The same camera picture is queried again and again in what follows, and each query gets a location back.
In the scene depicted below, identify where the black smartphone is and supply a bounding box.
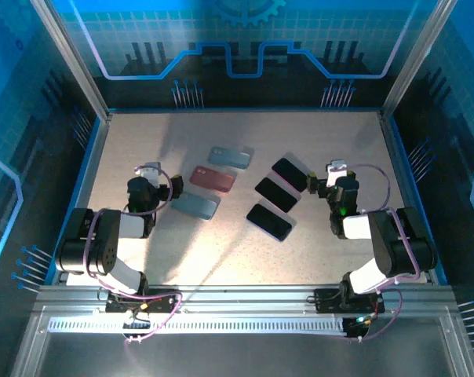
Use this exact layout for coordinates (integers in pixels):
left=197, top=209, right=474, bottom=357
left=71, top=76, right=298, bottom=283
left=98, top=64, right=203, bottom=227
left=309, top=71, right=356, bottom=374
left=271, top=157, right=312, bottom=193
left=254, top=177, right=300, bottom=213
left=246, top=203, right=293, bottom=241

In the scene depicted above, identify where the blue-grey phone case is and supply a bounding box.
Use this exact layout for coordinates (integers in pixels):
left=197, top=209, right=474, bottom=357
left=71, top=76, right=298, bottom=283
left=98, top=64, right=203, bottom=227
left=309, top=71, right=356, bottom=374
left=207, top=146, right=250, bottom=170
left=170, top=191, right=218, bottom=220

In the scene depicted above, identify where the red phone case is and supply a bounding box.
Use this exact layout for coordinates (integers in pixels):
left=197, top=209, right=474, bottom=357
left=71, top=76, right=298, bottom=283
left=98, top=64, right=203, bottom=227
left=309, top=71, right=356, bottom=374
left=189, top=165, right=236, bottom=193

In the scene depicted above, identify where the black control board with LED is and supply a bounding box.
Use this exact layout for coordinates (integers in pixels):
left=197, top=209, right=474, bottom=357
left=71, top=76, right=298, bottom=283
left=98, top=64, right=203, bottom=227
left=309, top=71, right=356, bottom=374
left=343, top=316, right=375, bottom=341

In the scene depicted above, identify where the blue circuit print side panel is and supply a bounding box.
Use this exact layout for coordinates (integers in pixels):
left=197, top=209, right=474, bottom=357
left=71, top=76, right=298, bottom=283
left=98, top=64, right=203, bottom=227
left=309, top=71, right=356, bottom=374
left=389, top=0, right=474, bottom=354
left=0, top=0, right=104, bottom=377

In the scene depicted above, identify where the wide blue circuit print panel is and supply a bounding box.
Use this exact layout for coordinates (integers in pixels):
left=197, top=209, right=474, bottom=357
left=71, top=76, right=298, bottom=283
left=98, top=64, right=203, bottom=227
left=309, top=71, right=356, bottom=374
left=50, top=0, right=444, bottom=110

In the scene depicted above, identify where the grey metal plate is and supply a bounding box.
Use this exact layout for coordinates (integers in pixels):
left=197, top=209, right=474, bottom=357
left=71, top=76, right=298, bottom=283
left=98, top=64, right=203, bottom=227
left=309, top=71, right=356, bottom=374
left=9, top=306, right=474, bottom=377

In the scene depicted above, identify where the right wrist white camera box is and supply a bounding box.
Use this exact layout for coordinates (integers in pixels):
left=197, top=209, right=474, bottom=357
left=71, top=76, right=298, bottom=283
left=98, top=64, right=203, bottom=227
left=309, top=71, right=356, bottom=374
left=325, top=159, right=348, bottom=186

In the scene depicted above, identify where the aluminium table side rail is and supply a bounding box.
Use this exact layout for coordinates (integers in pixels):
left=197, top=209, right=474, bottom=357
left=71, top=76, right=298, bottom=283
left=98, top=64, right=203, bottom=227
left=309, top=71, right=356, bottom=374
left=379, top=111, right=449, bottom=287
left=50, top=112, right=113, bottom=287

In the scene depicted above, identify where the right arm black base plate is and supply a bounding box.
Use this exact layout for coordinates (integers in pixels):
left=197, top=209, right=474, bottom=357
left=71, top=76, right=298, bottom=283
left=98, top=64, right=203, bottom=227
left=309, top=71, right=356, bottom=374
left=313, top=288, right=386, bottom=314

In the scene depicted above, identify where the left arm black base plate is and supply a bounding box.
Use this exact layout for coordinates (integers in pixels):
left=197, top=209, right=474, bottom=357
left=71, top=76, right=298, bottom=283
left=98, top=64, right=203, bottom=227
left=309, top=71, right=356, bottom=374
left=104, top=289, right=183, bottom=314

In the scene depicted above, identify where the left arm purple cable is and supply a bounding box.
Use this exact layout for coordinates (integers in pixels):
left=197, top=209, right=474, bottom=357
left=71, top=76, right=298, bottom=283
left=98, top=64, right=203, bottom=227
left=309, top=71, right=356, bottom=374
left=82, top=163, right=183, bottom=346

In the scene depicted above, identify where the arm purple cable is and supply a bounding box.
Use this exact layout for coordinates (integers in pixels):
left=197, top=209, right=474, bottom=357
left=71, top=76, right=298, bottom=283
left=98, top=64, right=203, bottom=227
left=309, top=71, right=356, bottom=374
left=82, top=163, right=183, bottom=346
left=345, top=163, right=422, bottom=343

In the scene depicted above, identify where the long aluminium frame rail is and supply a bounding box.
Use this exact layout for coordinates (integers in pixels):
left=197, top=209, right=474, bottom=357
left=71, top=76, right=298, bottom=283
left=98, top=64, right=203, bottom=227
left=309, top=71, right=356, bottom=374
left=31, top=284, right=460, bottom=315

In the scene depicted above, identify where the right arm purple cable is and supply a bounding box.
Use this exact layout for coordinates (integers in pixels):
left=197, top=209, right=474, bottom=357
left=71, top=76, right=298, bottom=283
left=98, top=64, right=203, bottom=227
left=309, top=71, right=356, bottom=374
left=345, top=163, right=422, bottom=343

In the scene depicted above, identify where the white slotted cable duct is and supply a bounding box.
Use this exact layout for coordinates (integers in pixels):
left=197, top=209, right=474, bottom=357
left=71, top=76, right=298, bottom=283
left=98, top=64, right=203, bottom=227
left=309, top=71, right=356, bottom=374
left=47, top=317, right=346, bottom=335

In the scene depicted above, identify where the aluminium frame post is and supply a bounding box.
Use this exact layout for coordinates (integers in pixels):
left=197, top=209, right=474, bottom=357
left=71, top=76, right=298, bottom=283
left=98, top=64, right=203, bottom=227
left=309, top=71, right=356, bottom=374
left=29, top=0, right=111, bottom=121
left=381, top=0, right=461, bottom=119

